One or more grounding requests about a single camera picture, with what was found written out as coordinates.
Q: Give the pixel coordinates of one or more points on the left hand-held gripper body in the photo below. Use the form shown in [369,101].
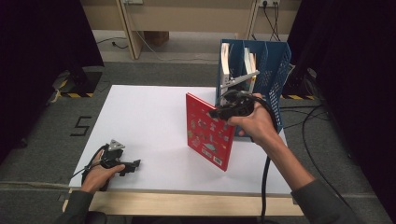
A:
[112,157]

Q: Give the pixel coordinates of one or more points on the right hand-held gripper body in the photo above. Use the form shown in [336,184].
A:
[238,104]

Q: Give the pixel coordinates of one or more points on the red book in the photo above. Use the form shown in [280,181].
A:
[207,137]

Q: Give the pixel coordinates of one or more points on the yellow book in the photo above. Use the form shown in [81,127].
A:
[253,67]

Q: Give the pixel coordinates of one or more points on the white book with picture grid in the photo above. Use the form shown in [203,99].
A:
[225,62]

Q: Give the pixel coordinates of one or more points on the blue plastic file rack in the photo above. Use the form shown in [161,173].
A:
[277,77]

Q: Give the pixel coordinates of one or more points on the person's left hand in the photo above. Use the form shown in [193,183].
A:
[98,179]

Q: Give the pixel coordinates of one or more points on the person's right hand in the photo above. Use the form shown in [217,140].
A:
[258,124]

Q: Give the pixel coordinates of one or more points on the wooden table with white top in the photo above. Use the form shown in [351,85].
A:
[149,118]

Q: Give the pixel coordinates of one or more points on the black stand base striped tape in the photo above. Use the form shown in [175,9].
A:
[299,85]
[88,81]

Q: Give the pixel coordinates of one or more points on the brown cardboard box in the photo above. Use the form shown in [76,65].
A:
[157,38]

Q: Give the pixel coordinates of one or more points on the black curtain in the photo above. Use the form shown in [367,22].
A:
[37,62]
[358,77]

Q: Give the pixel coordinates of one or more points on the light wooden desk frame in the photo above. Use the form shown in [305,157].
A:
[193,15]

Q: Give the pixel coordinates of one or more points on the white wall socket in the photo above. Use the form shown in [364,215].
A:
[133,1]
[269,2]

